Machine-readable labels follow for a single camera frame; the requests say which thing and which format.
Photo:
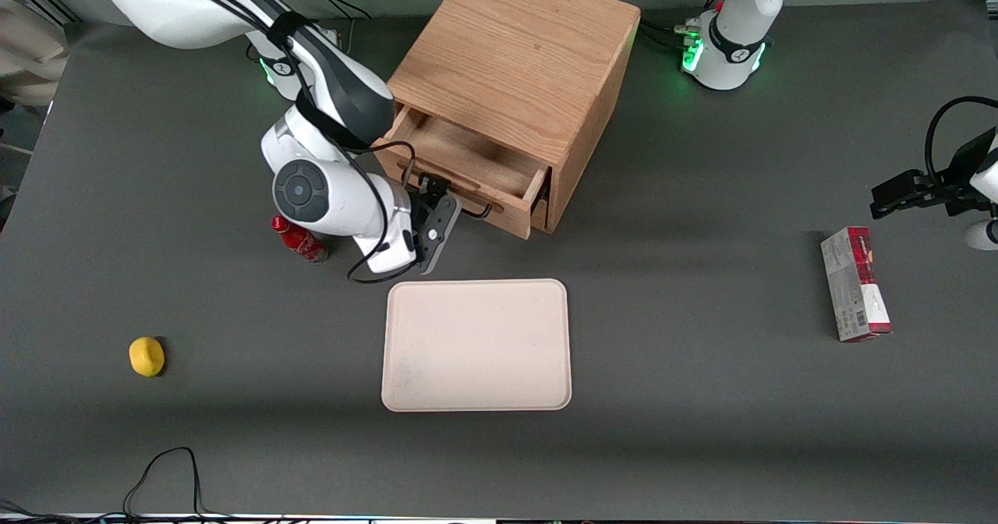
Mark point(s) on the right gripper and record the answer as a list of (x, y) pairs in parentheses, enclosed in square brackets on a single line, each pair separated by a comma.
[(422, 206)]

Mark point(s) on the red soda bottle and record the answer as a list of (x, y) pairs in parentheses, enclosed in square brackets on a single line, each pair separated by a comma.
[(308, 245)]

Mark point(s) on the beige rectangular tray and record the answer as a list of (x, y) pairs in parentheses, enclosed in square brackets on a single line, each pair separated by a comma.
[(475, 345)]

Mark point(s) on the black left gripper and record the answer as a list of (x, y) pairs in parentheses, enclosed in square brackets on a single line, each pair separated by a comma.
[(953, 183)]

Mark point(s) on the wooden drawer cabinet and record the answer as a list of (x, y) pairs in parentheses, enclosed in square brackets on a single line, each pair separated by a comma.
[(530, 48)]

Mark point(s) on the beige padded chair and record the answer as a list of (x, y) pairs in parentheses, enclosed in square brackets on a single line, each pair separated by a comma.
[(27, 48)]

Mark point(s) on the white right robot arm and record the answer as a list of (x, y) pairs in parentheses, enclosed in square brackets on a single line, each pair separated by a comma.
[(312, 189)]

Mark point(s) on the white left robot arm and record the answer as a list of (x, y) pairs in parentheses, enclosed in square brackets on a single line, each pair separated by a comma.
[(733, 48)]

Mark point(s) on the yellow lemon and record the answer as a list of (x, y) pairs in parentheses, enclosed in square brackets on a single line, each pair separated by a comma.
[(146, 356)]

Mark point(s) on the grey and red carton box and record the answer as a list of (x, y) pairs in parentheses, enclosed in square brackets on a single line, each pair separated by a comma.
[(854, 286)]

